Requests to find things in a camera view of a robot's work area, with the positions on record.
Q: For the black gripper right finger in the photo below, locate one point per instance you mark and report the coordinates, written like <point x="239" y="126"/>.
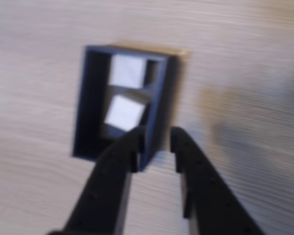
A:
<point x="208" y="195"/>

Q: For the dark open-top box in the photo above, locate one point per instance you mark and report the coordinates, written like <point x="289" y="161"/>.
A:
<point x="90" y="98"/>

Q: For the white wooden cube block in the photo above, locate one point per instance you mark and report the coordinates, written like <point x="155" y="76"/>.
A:
<point x="127" y="72"/>
<point x="123" y="113"/>

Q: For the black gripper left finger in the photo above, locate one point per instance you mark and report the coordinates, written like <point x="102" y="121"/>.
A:
<point x="107" y="186"/>

